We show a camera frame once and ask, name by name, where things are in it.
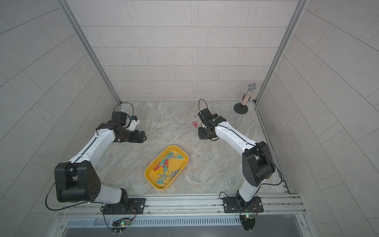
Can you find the yellow plastic storage tray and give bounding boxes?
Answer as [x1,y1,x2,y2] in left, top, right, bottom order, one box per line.
[145,145,189,190]

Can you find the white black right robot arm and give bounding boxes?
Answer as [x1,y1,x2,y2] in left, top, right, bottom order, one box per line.
[198,112,276,202]

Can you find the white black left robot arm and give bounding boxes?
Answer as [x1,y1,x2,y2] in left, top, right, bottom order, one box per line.
[54,121,147,206]

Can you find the teal clothespin tray top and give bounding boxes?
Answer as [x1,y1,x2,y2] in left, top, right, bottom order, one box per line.
[167,153,184,160]

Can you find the teal clothespin tray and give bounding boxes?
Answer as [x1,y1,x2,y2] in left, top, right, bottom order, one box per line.
[157,179,166,185]
[162,165,170,175]
[167,153,184,160]

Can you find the yellow clothespin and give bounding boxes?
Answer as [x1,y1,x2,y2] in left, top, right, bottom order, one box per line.
[154,167,164,174]

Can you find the teal clothespin tray middle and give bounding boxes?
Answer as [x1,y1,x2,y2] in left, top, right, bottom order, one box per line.
[162,165,170,175]

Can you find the grey clothespin lower left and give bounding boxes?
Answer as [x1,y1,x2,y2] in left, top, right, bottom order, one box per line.
[157,174,168,180]

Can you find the grey clothespin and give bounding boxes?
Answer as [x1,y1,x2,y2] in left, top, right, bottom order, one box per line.
[168,169,181,181]
[157,174,168,180]

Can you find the grey clothespin lower right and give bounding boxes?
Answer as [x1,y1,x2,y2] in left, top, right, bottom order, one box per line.
[168,169,181,181]

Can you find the teal clothespin tray bottom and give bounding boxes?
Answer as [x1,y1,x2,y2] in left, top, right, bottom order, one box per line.
[157,179,166,185]

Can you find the ventilation grille strip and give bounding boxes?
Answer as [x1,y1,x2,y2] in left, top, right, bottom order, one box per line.
[66,216,241,228]

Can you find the left controller board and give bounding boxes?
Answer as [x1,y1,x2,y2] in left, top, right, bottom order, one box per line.
[111,218,133,235]

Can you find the controller board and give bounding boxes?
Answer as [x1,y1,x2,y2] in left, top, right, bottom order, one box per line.
[111,218,133,235]
[239,214,256,232]

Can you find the right controller board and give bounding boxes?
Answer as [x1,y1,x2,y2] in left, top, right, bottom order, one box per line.
[239,214,256,232]

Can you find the left corner metal profile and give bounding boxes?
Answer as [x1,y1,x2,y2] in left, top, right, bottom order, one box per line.
[57,0,121,103]

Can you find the corner metal profile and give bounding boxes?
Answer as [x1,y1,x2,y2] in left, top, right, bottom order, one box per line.
[57,0,121,103]
[255,0,308,105]

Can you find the right corner metal profile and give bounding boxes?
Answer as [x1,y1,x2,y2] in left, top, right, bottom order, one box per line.
[255,0,308,105]

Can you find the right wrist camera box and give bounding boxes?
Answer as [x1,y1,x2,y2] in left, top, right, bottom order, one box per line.
[198,108,212,123]

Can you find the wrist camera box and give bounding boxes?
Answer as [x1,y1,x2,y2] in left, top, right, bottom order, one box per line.
[111,111,128,126]
[198,108,212,123]

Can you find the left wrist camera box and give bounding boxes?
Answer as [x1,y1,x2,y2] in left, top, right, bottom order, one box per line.
[111,111,128,126]

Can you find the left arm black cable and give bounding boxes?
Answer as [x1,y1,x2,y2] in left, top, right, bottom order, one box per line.
[114,102,134,119]

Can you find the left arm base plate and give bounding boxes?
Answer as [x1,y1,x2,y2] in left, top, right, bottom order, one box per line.
[101,198,146,215]

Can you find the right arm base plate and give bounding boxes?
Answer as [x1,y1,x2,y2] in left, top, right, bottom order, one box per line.
[221,196,264,213]

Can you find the aluminium front rail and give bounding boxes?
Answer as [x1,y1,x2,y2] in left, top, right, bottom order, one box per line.
[57,194,307,220]

